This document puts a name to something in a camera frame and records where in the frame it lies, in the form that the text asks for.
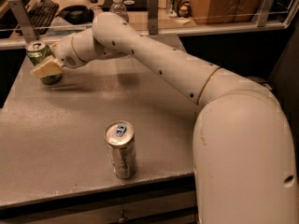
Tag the green soda can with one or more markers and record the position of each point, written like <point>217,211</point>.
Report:
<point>38,51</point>

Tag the black keyboard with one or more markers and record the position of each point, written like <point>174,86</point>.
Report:
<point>41,15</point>

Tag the right metal bracket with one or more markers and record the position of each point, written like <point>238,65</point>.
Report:
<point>261,16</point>

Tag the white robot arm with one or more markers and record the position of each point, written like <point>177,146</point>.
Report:
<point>243,153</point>

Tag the left metal bracket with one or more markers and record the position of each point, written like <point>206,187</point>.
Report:
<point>22,17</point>

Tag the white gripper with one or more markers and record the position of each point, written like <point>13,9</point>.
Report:
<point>64,54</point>

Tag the small round brown object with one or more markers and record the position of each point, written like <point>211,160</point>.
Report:
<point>183,12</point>

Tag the metal bracket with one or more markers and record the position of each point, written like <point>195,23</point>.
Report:
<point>22,17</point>
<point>153,17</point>
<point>261,16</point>

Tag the black headphones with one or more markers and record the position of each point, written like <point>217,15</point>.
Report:
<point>77,14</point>

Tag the clear glass jar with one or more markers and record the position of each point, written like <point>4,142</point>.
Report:
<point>172,6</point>

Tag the silver energy drink can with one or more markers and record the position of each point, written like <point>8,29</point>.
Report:
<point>120,139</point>

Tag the middle metal bracket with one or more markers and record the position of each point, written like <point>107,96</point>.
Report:
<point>153,17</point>

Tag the clear plastic water bottle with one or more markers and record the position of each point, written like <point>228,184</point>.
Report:
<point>119,8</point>

